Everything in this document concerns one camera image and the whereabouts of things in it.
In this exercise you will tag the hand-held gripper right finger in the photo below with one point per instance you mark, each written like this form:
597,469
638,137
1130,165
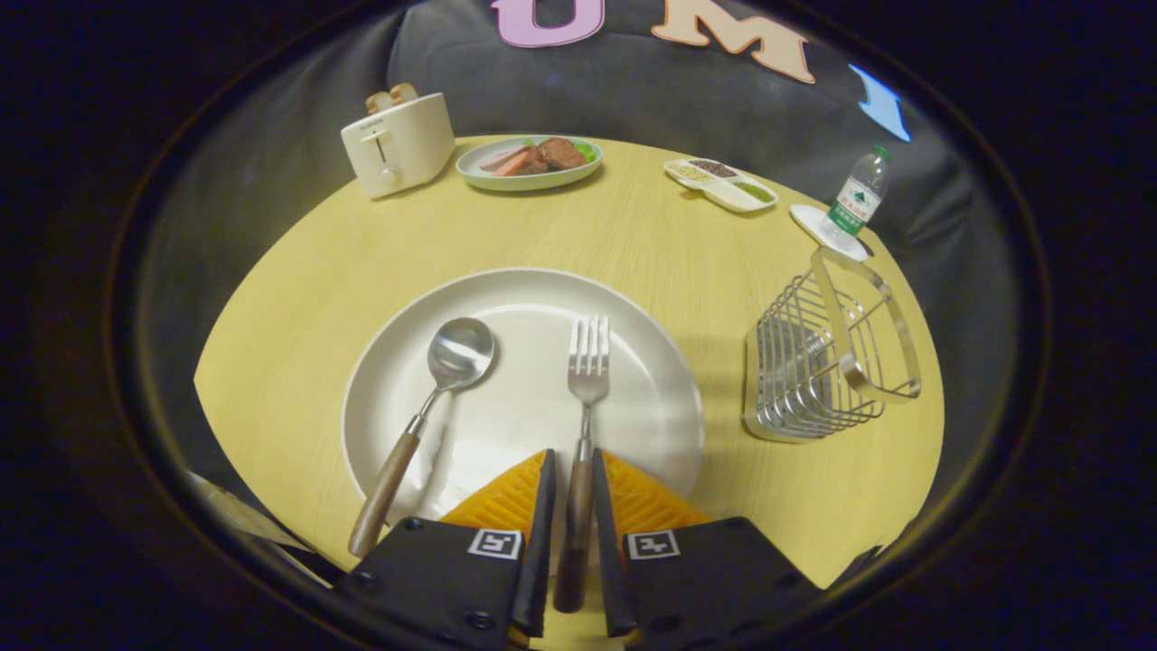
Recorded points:
714,579

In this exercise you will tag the white divided dish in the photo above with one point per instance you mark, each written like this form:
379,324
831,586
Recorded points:
723,192

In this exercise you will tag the large white plate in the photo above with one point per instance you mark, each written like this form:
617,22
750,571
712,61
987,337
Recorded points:
515,416

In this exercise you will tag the green lettuce leaf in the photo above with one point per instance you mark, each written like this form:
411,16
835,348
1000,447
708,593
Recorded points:
587,151

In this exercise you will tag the clear plastic water bottle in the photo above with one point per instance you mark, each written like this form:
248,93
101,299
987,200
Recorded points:
854,203

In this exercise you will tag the cream toaster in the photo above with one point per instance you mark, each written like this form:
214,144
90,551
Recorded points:
407,145

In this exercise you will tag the toast slice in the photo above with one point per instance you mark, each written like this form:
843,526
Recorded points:
380,101
405,92

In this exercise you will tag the brown meat pieces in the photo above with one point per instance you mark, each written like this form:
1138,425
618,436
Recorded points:
560,154

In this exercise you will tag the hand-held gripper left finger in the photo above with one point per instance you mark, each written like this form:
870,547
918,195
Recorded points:
434,579

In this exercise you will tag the green mung beans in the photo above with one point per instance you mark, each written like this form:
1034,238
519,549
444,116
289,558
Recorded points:
753,192

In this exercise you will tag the pink sausage slices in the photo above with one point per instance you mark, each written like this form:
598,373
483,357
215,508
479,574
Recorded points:
506,161

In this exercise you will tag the pale green food plate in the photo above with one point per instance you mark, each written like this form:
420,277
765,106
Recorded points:
542,181

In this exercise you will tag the yellow soybeans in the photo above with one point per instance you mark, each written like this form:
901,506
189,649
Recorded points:
689,172

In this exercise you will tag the dark red beans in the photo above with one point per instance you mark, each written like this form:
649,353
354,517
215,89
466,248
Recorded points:
714,167

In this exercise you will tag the white square coaster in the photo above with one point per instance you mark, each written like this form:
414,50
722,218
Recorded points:
809,221

